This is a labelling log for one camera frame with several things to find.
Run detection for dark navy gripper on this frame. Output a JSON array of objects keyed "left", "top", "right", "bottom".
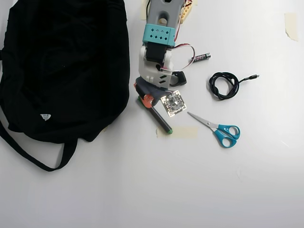
[{"left": 134, "top": 78, "right": 167, "bottom": 109}]

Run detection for green capped black marker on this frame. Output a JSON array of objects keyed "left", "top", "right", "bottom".
[{"left": 136, "top": 95, "right": 174, "bottom": 136}]

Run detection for yellow robot base part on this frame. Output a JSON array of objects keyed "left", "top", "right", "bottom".
[{"left": 180, "top": 4, "right": 193, "bottom": 25}]

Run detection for black fabric bag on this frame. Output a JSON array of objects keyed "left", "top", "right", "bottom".
[{"left": 0, "top": 0, "right": 131, "bottom": 172}]

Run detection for black battery with red print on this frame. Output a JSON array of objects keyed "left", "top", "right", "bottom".
[{"left": 192, "top": 53, "right": 212, "bottom": 63}]

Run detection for square camera circuit board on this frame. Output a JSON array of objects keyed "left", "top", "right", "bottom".
[{"left": 160, "top": 89, "right": 187, "bottom": 118}]

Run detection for black braided usb cable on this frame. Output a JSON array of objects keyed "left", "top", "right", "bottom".
[{"left": 208, "top": 71, "right": 260, "bottom": 101}]

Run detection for white red black servo wire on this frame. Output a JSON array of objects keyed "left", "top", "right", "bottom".
[{"left": 170, "top": 43, "right": 196, "bottom": 72}]

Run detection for blue handled scissors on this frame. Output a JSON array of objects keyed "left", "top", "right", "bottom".
[{"left": 187, "top": 111, "right": 241, "bottom": 149}]

